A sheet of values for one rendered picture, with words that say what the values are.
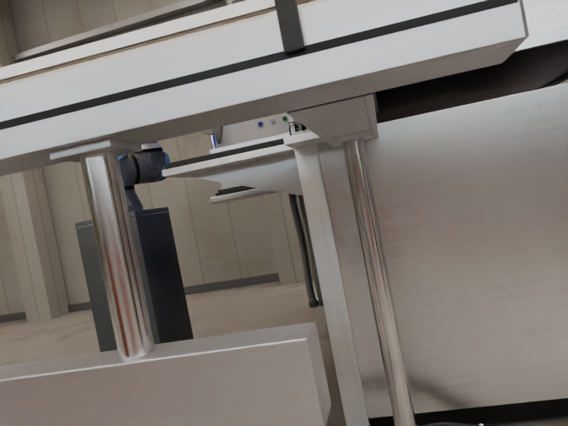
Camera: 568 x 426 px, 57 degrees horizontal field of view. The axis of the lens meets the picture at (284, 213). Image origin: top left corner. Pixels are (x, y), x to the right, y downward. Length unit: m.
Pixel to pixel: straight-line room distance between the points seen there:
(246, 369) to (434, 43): 0.45
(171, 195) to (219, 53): 4.70
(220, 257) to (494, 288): 3.93
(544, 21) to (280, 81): 1.01
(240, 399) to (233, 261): 4.44
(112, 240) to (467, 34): 0.51
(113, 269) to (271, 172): 0.90
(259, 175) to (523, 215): 0.73
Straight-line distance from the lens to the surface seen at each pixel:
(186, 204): 5.25
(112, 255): 0.74
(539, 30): 1.52
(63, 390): 0.80
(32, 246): 5.91
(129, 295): 0.74
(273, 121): 2.51
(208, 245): 5.19
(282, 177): 1.55
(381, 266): 1.22
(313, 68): 0.62
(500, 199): 1.45
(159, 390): 0.74
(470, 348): 1.50
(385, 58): 0.62
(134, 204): 1.99
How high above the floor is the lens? 0.72
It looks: 1 degrees down
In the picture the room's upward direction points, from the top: 11 degrees counter-clockwise
